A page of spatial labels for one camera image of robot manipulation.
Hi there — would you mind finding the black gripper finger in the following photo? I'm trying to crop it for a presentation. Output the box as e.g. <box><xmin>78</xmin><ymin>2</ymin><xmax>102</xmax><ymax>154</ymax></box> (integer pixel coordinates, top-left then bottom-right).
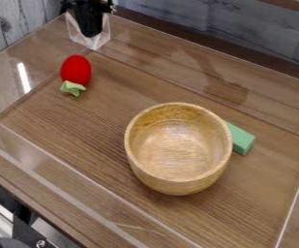
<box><xmin>74</xmin><ymin>8</ymin><xmax>103</xmax><ymax>38</ymax></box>

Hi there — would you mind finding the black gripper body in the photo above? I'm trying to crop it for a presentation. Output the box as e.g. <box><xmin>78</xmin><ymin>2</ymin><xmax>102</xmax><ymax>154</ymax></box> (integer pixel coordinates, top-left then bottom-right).
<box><xmin>61</xmin><ymin>0</ymin><xmax>115</xmax><ymax>14</ymax></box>

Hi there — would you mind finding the red plush strawberry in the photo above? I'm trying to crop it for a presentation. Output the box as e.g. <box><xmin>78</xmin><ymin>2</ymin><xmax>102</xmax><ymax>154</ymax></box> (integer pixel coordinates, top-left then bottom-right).
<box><xmin>61</xmin><ymin>54</ymin><xmax>93</xmax><ymax>97</ymax></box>

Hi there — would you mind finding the wooden bowl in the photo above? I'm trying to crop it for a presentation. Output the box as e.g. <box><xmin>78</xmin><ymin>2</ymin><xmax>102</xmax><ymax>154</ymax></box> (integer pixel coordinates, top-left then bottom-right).
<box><xmin>125</xmin><ymin>102</ymin><xmax>233</xmax><ymax>196</ymax></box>

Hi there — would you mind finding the green foam block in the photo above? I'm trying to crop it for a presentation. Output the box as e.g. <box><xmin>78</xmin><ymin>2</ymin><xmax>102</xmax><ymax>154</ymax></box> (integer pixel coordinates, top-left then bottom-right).
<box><xmin>226</xmin><ymin>121</ymin><xmax>257</xmax><ymax>156</ymax></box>

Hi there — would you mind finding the black metal stand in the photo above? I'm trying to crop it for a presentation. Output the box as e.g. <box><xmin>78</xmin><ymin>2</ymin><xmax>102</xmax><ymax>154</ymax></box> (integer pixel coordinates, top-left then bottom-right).
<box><xmin>0</xmin><ymin>186</ymin><xmax>58</xmax><ymax>248</ymax></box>

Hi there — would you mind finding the clear acrylic tray enclosure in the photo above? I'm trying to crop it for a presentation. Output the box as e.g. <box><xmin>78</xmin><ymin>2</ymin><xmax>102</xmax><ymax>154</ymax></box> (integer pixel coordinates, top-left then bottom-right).
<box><xmin>0</xmin><ymin>17</ymin><xmax>299</xmax><ymax>248</ymax></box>

